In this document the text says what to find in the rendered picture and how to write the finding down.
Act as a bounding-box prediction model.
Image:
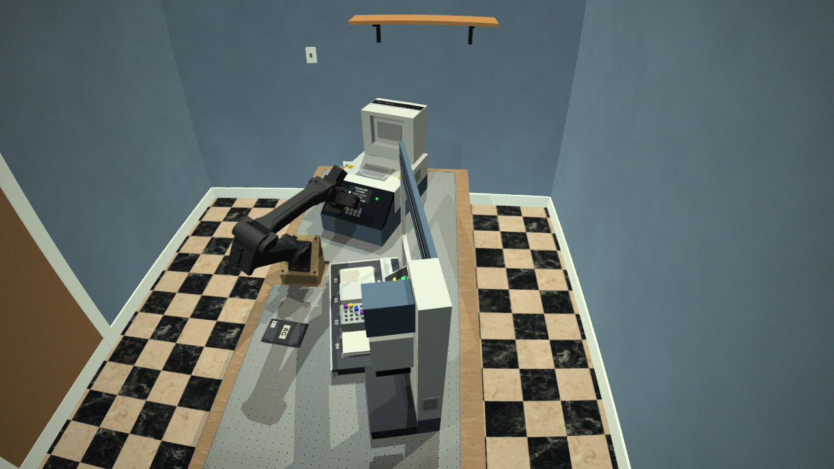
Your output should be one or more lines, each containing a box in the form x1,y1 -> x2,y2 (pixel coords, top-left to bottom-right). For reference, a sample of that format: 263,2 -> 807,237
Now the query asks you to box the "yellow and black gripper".
325,186 -> 349,215

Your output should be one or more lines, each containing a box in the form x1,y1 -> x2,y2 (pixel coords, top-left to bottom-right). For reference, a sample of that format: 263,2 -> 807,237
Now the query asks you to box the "black rectangular nest with rg label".
261,319 -> 308,348

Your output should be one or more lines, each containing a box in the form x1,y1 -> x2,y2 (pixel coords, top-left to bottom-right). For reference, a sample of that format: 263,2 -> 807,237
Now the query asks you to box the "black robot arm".
228,165 -> 361,276

